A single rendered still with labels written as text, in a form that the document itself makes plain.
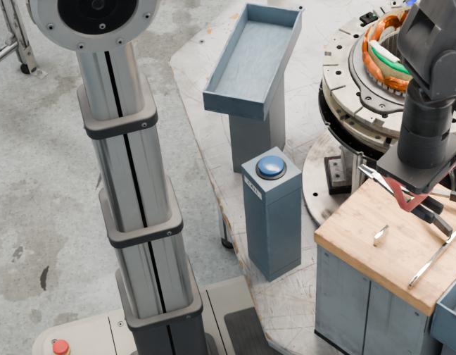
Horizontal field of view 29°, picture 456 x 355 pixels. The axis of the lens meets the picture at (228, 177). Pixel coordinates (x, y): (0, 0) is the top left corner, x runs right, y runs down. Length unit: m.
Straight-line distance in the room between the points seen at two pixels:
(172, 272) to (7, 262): 1.16
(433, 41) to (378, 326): 0.54
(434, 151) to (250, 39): 0.65
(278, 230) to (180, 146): 1.43
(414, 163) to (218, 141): 0.78
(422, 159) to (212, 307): 1.18
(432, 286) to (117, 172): 0.50
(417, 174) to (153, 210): 0.53
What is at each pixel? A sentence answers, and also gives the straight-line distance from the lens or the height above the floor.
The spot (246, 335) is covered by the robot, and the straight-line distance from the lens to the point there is 2.10.
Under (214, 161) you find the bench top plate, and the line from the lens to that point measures 1.74.
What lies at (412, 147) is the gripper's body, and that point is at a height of 1.31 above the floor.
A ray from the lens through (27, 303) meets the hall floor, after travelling 2.57.
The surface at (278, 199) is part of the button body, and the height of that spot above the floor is 1.00.
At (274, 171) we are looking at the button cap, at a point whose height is 1.04.
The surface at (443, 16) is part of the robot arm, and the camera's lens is 0.94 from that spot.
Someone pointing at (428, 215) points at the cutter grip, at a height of 1.19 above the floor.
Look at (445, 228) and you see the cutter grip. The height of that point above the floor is 1.09.
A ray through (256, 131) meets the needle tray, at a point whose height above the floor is 0.91.
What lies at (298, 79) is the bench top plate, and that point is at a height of 0.78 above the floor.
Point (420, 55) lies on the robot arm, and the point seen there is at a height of 1.45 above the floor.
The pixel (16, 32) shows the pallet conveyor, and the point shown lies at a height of 0.19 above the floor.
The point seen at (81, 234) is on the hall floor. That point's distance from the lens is 2.67.
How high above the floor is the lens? 2.08
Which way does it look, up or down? 49 degrees down
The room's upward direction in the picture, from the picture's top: 6 degrees counter-clockwise
